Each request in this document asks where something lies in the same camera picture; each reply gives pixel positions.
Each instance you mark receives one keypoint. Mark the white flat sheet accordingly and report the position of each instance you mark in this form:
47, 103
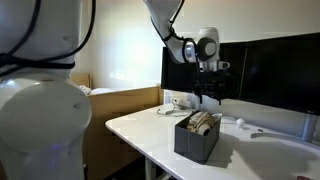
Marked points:
101, 90

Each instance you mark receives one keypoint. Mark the crumpled white fabric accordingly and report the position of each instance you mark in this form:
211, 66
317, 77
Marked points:
85, 89

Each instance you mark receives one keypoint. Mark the small dark rectangular device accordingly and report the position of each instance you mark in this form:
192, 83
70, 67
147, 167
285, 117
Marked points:
303, 178

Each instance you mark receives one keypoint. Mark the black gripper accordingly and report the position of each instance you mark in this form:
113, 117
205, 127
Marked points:
213, 85

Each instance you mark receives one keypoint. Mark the white power strip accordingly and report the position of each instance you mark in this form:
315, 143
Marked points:
180, 102

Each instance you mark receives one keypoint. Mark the wooden board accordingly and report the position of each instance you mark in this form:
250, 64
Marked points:
81, 80

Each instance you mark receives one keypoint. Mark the small white round gadget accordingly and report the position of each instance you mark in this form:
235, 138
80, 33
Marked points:
240, 122

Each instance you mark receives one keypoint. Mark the light wooden cabinet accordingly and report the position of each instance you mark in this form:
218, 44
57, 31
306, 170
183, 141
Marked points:
116, 113

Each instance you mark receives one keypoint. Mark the large black monitor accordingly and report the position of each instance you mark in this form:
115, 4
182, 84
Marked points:
283, 73

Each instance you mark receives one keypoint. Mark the brown cloth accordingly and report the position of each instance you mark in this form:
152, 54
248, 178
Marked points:
200, 123

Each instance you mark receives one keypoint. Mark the dark grey rectangular box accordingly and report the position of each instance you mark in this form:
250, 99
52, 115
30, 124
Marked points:
195, 146

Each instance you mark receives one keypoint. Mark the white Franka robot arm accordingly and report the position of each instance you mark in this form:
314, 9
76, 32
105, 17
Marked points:
33, 110

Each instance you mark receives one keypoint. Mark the white table leg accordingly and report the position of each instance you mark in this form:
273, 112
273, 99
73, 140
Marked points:
150, 168

